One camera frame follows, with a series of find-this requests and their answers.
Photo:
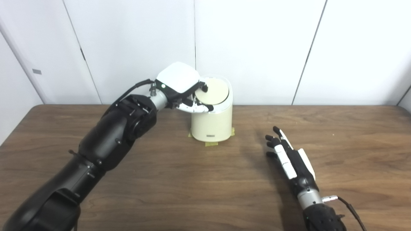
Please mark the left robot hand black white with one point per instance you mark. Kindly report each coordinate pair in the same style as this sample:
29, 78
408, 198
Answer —
178, 77

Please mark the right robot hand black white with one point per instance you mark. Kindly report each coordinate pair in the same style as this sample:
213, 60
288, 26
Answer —
298, 173

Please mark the cream-colored bin with lid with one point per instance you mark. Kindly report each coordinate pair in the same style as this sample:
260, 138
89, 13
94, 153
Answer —
213, 125

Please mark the black wall panel hinge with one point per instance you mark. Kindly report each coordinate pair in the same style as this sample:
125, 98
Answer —
83, 54

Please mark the small grey wall label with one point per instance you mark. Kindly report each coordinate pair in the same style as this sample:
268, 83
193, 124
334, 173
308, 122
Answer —
37, 71

